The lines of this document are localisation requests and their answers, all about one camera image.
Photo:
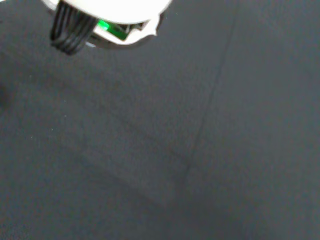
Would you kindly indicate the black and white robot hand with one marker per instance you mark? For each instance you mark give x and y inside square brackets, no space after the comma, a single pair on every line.
[117,8]

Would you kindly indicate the black bench cloth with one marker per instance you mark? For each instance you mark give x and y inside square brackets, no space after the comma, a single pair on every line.
[160,140]

